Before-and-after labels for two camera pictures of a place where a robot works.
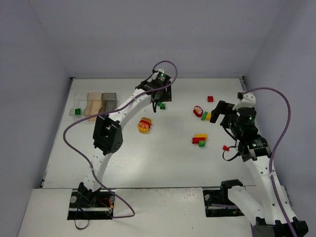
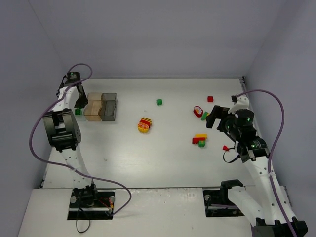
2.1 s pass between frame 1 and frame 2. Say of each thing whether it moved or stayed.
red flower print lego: stayed
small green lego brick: moved
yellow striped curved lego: stayed
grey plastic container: stayed
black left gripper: moved
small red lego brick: stayed
